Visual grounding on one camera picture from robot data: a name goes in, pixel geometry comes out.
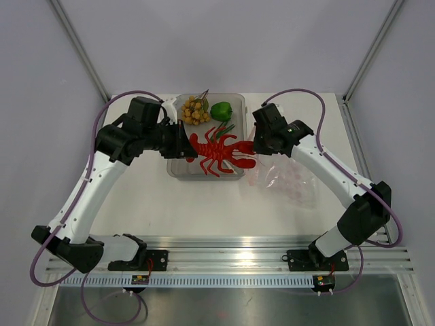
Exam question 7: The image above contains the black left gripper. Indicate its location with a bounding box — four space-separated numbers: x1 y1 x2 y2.
142 119 198 159

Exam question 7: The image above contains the red toy lobster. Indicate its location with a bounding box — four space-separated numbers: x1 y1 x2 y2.
189 127 257 177

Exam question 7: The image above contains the yellow toy grape bunch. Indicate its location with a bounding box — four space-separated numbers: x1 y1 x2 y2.
179 90 211 126

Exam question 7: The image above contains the green toy scallion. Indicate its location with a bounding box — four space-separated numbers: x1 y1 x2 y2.
215 120 235 139

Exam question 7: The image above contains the clear zip top bag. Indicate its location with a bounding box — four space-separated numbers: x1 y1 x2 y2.
246 154 318 209

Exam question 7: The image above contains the green toy bell pepper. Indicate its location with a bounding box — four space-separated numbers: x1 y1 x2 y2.
210 102 232 122

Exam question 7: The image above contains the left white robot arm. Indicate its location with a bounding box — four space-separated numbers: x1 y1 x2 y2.
31 96 198 273

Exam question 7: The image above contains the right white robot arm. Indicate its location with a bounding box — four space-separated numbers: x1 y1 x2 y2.
253 103 392 270

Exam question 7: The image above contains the clear plastic tray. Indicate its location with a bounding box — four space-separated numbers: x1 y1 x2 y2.
166 92 248 181

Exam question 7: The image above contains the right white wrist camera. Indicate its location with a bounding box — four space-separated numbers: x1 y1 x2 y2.
275 104 284 115

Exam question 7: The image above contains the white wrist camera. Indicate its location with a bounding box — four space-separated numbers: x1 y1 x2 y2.
275 104 284 115
162 97 177 122

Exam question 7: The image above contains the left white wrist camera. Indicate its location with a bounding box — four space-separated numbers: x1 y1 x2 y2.
162 97 177 122

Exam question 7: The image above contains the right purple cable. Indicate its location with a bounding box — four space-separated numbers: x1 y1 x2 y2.
261 88 405 295

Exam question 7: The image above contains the purple cable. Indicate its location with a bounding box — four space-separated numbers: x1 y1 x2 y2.
261 88 405 295
29 90 164 322

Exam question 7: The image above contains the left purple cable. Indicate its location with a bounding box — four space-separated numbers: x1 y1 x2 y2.
29 90 164 322

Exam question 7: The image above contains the right aluminium frame post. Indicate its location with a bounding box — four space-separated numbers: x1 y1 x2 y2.
342 0 407 103

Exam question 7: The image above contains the aluminium frame post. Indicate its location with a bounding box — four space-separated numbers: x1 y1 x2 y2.
342 0 407 103
47 0 111 103

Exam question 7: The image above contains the aluminium mounting rail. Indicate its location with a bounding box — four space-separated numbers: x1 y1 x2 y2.
46 236 415 274

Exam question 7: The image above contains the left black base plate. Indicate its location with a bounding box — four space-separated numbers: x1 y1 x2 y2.
107 249 169 272

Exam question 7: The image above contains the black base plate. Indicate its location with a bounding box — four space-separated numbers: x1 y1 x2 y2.
281 249 349 272
107 249 169 272

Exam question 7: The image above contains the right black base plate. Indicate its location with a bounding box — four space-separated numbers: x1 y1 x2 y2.
281 249 349 272

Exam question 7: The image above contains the white slotted cable duct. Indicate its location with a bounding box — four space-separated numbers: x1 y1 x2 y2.
61 274 314 289

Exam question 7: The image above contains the left aluminium frame post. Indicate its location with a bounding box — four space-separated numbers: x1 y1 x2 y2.
47 0 111 103

